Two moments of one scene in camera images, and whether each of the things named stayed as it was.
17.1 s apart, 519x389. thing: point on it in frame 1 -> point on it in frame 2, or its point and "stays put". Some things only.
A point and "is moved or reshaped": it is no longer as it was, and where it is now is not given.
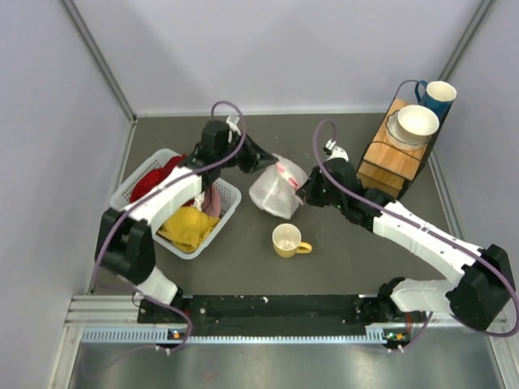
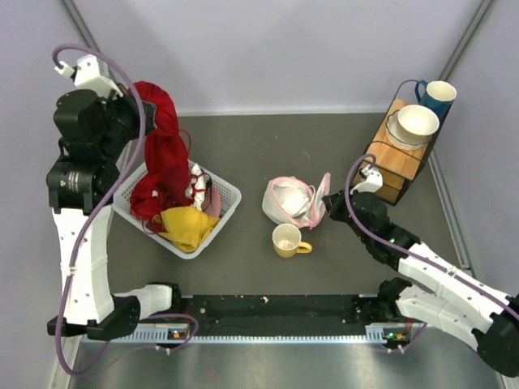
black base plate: [269, 315] stays put
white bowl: [417, 123] stays put
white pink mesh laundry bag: [274, 190] is moved or reshaped
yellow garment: [187, 227] stays put
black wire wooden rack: [390, 170] stays put
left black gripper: [254, 160] -> [127, 102]
